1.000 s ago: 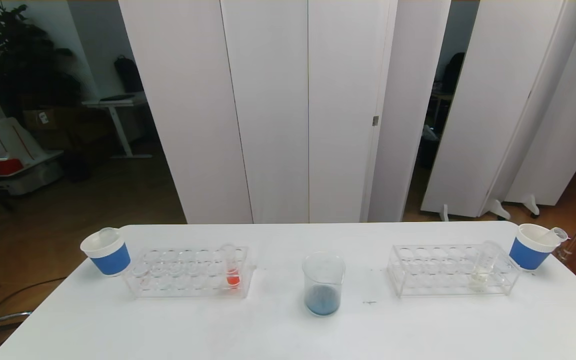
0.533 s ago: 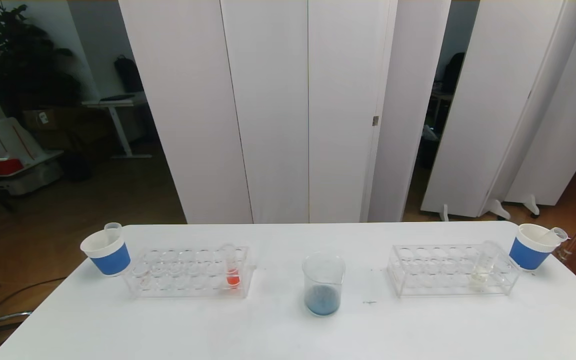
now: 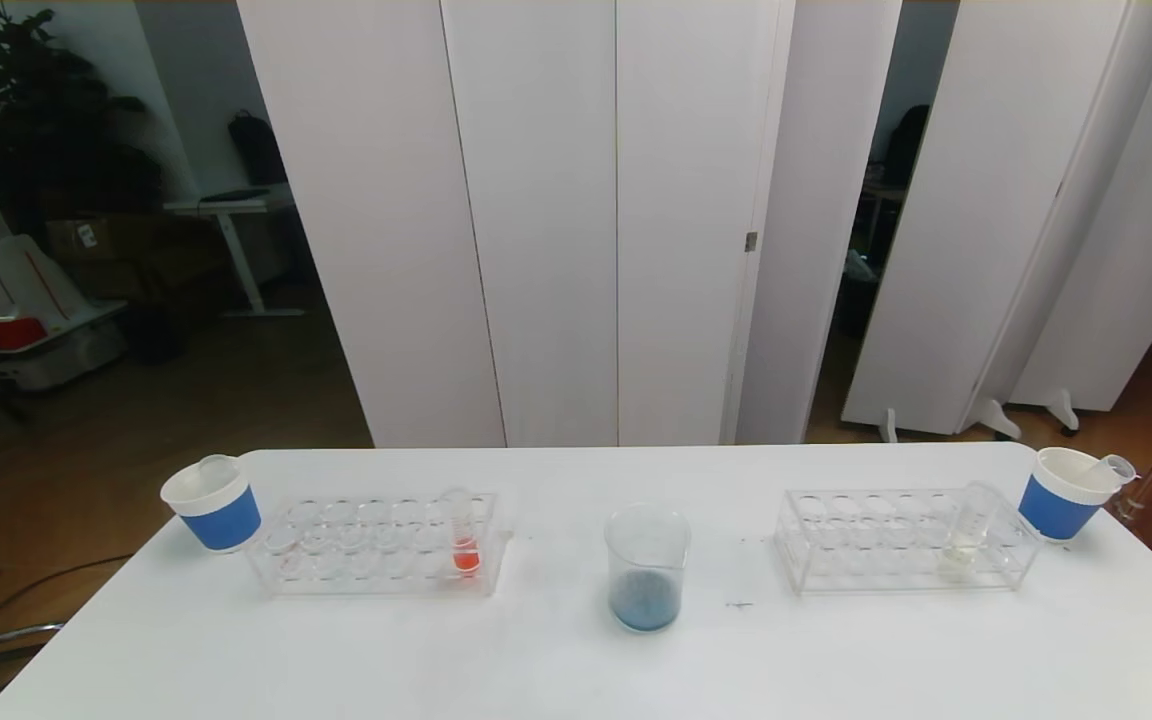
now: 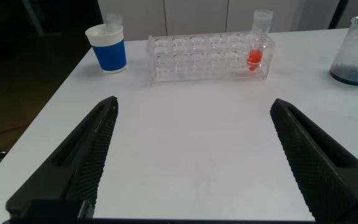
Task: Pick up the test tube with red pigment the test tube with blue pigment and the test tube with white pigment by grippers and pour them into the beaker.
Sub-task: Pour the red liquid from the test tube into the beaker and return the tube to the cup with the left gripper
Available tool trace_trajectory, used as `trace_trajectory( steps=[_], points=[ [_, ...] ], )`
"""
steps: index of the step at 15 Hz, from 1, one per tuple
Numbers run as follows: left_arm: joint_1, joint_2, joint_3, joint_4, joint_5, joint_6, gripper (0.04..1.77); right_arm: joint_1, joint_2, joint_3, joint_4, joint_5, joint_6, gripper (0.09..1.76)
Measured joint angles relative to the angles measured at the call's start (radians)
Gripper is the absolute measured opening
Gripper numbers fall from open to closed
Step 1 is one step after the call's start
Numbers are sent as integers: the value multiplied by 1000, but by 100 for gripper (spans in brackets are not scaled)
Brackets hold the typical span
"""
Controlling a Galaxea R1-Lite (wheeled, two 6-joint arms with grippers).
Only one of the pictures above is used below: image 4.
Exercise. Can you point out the clear acrylic test tube rack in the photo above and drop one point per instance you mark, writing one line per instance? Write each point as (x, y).
(204, 65)

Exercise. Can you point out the test tube with red liquid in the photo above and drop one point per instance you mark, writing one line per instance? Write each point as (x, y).
(255, 57)

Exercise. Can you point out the clear glass beaker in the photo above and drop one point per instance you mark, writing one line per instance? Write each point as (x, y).
(353, 74)

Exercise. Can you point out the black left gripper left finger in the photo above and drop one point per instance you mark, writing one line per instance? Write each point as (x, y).
(71, 174)

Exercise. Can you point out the blue and white paper cup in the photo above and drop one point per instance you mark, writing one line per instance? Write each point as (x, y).
(110, 56)

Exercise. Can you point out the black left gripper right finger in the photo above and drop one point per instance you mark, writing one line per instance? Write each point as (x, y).
(322, 174)

